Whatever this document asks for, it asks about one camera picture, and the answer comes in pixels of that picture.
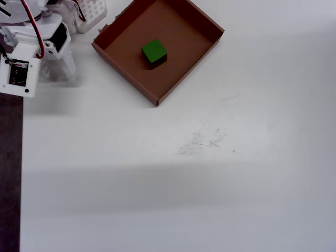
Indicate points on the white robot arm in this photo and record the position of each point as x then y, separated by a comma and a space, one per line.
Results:
15, 11

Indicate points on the green cube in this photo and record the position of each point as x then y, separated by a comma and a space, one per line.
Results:
155, 51

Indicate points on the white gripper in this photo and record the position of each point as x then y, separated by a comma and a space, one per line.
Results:
67, 62

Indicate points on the brown cardboard box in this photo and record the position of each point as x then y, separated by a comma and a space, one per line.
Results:
126, 60

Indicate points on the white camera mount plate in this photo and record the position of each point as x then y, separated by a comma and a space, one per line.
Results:
18, 71

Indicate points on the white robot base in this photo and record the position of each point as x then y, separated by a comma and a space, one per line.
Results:
90, 14

